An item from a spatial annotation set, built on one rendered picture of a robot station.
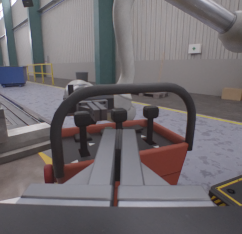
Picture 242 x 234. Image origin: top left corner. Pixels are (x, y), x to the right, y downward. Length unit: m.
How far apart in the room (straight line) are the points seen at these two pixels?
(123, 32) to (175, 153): 0.49
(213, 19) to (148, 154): 0.82
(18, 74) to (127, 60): 9.23
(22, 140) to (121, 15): 1.10
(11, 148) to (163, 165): 1.26
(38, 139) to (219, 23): 1.35
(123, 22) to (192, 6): 0.38
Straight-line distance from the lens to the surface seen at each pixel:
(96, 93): 0.19
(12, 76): 9.83
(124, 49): 0.66
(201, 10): 0.95
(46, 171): 0.28
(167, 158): 0.26
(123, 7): 0.67
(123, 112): 0.26
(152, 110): 0.28
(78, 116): 0.24
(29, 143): 1.46
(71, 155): 0.27
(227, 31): 1.02
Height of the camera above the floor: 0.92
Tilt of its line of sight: 15 degrees down
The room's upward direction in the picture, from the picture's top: straight up
